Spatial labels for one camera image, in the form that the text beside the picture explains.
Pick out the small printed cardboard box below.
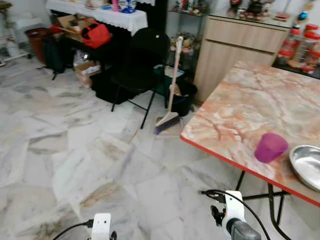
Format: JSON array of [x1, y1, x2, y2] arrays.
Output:
[[73, 60, 102, 89]]

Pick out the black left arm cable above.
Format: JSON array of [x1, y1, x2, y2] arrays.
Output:
[[51, 219, 94, 240]]

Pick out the black waste bin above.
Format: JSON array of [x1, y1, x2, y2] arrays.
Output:
[[170, 80, 199, 118]]

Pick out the purple plastic cup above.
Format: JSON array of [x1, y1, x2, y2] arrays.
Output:
[[254, 132, 289, 164]]

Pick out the red bag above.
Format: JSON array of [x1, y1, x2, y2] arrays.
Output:
[[81, 22, 113, 49]]

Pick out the open cardboard box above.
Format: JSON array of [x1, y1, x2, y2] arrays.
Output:
[[55, 14, 97, 44]]

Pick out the brown pot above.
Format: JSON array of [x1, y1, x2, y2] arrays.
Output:
[[24, 27, 51, 64]]

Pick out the black folding table frame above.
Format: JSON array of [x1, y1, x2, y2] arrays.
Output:
[[234, 171, 294, 240]]

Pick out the stainless steel bowl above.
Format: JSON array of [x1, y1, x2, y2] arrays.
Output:
[[288, 145, 320, 193]]

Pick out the white lace tablecloth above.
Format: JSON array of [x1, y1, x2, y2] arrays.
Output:
[[46, 0, 149, 36]]

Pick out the black bag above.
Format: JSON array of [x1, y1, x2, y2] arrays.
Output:
[[42, 35, 69, 81]]

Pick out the blue and white vase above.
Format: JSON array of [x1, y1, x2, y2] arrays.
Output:
[[117, 0, 137, 14]]

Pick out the light wooden cabinet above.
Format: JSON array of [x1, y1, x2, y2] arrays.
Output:
[[193, 15, 292, 104]]

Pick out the broom with pale handle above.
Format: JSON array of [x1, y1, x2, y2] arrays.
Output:
[[154, 36, 185, 136]]

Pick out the black folding chair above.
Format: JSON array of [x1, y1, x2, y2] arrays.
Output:
[[110, 27, 171, 130]]

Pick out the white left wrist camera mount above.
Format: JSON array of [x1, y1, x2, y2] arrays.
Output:
[[91, 213, 112, 240]]

